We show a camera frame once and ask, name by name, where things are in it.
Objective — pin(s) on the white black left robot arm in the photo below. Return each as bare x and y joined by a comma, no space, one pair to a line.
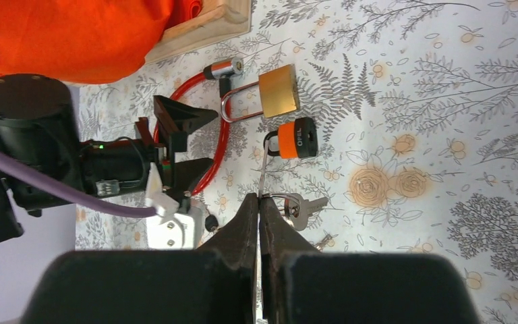
44,164

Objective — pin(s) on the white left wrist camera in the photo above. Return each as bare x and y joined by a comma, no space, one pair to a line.
175,225

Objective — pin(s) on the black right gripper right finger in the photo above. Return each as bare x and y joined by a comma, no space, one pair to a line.
301,284

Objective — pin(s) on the brass padlock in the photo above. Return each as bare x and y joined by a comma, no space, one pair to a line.
278,93

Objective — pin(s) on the floral table mat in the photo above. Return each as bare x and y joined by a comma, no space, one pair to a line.
416,104

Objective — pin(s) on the black headed keys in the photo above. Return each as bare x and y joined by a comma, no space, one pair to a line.
211,223

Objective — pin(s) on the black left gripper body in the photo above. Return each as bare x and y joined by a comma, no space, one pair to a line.
121,166

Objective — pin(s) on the orange shirt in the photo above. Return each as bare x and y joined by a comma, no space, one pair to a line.
85,42

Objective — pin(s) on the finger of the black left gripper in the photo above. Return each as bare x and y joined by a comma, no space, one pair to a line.
174,116
185,175

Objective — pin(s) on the silver keys on ring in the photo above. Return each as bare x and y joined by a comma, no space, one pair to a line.
299,210

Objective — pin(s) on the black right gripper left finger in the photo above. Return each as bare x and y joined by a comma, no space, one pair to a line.
211,284

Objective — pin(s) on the wooden clothes rack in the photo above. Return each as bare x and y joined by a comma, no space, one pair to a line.
218,21

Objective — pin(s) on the orange black padlock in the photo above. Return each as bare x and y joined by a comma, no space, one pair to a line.
296,139

